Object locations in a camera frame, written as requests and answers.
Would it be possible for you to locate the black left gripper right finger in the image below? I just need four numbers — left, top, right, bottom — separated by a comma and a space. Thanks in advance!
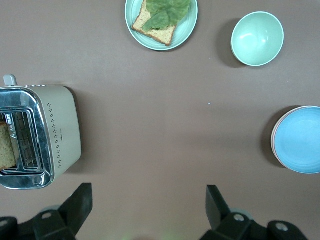
201, 184, 310, 240

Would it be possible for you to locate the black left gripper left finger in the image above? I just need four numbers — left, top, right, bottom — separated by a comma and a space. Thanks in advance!
0, 183, 93, 240

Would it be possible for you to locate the pink plate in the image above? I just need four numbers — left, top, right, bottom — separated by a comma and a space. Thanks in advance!
271, 105, 320, 171

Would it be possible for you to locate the blue plate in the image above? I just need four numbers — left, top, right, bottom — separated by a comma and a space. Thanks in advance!
274, 106, 320, 174

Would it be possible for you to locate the beige steel toaster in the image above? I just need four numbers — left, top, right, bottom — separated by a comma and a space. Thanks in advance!
0, 74, 83, 191

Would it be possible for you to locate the brown toast slice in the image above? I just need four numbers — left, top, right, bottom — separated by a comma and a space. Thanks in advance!
0, 121, 18, 171

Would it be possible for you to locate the green bowl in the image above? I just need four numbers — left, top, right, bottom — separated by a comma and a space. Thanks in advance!
230, 11, 285, 67

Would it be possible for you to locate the green plate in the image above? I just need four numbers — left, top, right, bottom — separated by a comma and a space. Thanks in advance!
124, 0, 199, 52

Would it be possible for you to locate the brown bread slice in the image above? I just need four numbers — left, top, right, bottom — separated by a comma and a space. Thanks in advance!
131, 0, 178, 47

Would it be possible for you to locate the green lettuce leaf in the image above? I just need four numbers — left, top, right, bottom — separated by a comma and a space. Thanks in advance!
142, 0, 192, 32

